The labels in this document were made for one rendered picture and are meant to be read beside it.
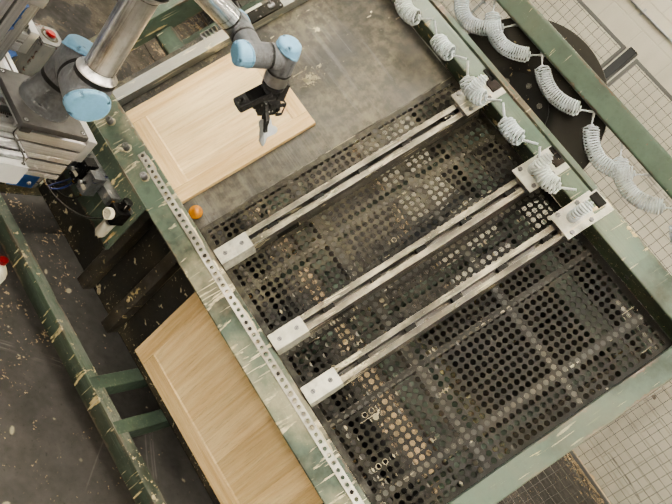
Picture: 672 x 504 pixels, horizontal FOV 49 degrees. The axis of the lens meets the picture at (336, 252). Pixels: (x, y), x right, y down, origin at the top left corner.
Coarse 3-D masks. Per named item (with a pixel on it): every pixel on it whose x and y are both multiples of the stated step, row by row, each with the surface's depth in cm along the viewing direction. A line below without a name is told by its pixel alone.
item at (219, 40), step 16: (288, 0) 287; (304, 0) 291; (272, 16) 288; (224, 32) 284; (192, 48) 282; (208, 48) 282; (160, 64) 281; (176, 64) 280; (192, 64) 284; (144, 80) 279; (160, 80) 281; (128, 96) 278
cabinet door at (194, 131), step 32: (224, 64) 282; (160, 96) 279; (192, 96) 278; (224, 96) 278; (288, 96) 276; (160, 128) 274; (192, 128) 274; (224, 128) 273; (256, 128) 273; (288, 128) 272; (160, 160) 270; (192, 160) 270; (224, 160) 269; (192, 192) 265
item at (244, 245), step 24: (456, 96) 262; (432, 120) 264; (456, 120) 264; (408, 144) 261; (360, 168) 260; (384, 168) 262; (312, 192) 257; (336, 192) 257; (288, 216) 258; (312, 216) 261; (240, 240) 252; (264, 240) 254
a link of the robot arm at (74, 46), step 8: (64, 40) 201; (72, 40) 199; (80, 40) 202; (88, 40) 207; (64, 48) 200; (72, 48) 199; (80, 48) 199; (88, 48) 202; (56, 56) 202; (64, 56) 199; (72, 56) 199; (80, 56) 199; (48, 64) 203; (56, 64) 201; (64, 64) 198; (48, 72) 203; (56, 72) 200; (56, 80) 203
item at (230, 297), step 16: (144, 160) 266; (160, 192) 262; (176, 208) 259; (192, 240) 255; (208, 256) 253; (224, 288) 249; (240, 320) 245; (256, 336) 243; (272, 368) 239; (288, 384) 237; (304, 416) 234; (320, 448) 230; (336, 464) 229; (352, 496) 225
